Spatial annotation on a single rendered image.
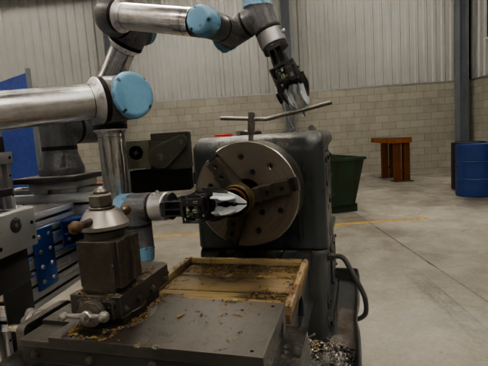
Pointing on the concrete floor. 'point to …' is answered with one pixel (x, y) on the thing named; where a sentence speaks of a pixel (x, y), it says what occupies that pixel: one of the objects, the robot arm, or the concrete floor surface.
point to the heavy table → (397, 170)
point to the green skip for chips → (345, 181)
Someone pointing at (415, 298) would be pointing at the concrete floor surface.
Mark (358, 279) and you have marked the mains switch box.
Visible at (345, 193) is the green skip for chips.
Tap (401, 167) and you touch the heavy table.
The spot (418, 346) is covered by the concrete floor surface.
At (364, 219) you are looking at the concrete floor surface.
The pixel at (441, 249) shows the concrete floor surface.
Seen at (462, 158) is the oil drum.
